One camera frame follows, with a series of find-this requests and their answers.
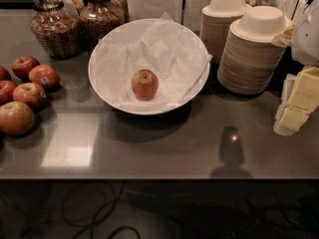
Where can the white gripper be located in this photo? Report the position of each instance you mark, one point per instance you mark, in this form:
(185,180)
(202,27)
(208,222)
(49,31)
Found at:
(307,40)

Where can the white bowl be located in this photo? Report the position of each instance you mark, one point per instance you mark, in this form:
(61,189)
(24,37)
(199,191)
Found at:
(109,93)

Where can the red apple with sticker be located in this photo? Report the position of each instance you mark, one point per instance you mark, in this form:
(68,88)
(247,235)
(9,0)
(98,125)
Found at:
(30,94)
(45,76)

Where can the red apple centre with sticker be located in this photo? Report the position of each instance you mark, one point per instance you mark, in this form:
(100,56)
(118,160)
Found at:
(30,94)

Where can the large red apple front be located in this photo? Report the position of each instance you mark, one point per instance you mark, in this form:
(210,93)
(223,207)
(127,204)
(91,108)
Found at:
(16,118)

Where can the front stack of paper bowls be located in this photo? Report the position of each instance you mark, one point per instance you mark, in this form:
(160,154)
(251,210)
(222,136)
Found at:
(249,58)

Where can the stack of paper bowls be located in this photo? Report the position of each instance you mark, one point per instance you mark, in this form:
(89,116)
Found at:
(249,58)
(216,18)

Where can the back stack of paper bowls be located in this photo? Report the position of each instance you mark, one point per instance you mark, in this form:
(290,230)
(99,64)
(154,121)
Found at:
(216,18)

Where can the white paper liner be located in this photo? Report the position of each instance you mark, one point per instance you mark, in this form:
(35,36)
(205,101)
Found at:
(166,53)

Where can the glass granola jar right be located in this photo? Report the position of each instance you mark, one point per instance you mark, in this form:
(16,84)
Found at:
(99,17)

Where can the glass granola jar left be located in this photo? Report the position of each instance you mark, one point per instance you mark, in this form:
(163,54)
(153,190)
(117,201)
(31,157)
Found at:
(58,32)

